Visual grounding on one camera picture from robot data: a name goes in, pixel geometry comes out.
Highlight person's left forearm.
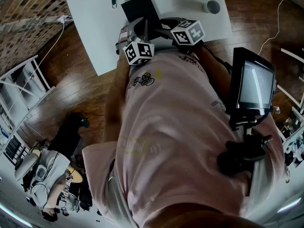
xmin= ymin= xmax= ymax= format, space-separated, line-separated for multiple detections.
xmin=102 ymin=53 xmax=132 ymax=143

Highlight white metal shelf rack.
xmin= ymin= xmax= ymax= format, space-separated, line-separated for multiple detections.
xmin=0 ymin=54 xmax=57 ymax=162

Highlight black monitor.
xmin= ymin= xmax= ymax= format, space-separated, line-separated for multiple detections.
xmin=225 ymin=47 xmax=277 ymax=116

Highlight grey trousers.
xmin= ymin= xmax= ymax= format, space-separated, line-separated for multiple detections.
xmin=103 ymin=159 xmax=141 ymax=228

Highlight yellow round stool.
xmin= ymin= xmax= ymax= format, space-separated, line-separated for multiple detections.
xmin=65 ymin=165 xmax=84 ymax=184

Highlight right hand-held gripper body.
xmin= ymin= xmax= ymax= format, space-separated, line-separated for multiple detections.
xmin=163 ymin=18 xmax=206 ymax=55

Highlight white metal frame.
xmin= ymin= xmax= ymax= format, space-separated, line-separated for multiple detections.
xmin=275 ymin=47 xmax=304 ymax=121

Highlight person's left hand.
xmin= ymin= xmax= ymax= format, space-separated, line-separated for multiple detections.
xmin=118 ymin=27 xmax=131 ymax=48

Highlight black box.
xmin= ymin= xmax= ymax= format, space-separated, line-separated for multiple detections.
xmin=120 ymin=0 xmax=167 ymax=33

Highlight thin white cable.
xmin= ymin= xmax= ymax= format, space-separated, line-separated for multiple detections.
xmin=257 ymin=0 xmax=295 ymax=56

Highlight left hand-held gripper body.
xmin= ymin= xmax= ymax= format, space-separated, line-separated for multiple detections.
xmin=115 ymin=22 xmax=155 ymax=67

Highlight pink printed shirt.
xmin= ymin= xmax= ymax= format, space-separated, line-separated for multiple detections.
xmin=82 ymin=50 xmax=287 ymax=228

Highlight white cable with plug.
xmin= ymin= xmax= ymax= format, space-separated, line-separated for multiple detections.
xmin=0 ymin=14 xmax=73 ymax=137

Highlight person's right forearm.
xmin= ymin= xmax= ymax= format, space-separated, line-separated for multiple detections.
xmin=193 ymin=41 xmax=235 ymax=77

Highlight grey cup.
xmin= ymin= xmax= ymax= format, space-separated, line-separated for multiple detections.
xmin=202 ymin=0 xmax=221 ymax=14

